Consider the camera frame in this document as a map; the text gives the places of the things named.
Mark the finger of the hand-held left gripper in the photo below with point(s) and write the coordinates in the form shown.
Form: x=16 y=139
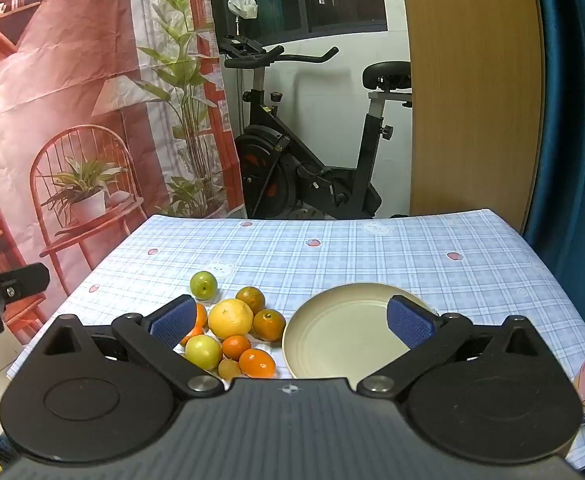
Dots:
x=22 y=280

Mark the blue curtain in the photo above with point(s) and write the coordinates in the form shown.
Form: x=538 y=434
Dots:
x=577 y=110

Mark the tan longan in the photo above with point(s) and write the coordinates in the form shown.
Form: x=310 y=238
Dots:
x=229 y=369

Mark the white cloth on bike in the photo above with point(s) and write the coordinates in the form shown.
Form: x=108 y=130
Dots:
x=242 y=5

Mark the speckled orange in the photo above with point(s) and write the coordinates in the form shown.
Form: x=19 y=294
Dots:
x=268 y=324

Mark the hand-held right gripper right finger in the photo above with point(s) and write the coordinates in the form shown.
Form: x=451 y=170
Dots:
x=411 y=327

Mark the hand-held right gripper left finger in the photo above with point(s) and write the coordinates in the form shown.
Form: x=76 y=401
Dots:
x=172 y=321

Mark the dark greenish orange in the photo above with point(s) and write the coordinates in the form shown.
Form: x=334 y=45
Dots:
x=251 y=299

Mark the bright orange mandarin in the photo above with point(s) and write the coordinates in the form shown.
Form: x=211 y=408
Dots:
x=257 y=363

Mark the blue checked tablecloth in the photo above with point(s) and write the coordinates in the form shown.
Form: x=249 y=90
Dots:
x=347 y=260

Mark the green jujube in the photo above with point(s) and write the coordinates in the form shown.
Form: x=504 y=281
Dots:
x=203 y=284

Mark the yellow-green apple near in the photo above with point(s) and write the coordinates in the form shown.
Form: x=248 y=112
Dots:
x=203 y=351

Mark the black exercise bike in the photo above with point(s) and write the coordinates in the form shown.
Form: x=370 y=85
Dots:
x=272 y=160

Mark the yellow lemon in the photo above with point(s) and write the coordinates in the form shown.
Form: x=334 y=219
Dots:
x=230 y=317

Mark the wooden door panel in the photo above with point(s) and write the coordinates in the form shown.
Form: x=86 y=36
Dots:
x=472 y=85

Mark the cream round plate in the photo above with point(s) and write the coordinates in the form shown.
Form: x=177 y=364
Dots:
x=337 y=335

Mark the small orange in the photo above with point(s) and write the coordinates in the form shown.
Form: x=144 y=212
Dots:
x=201 y=316
x=236 y=346
x=193 y=335

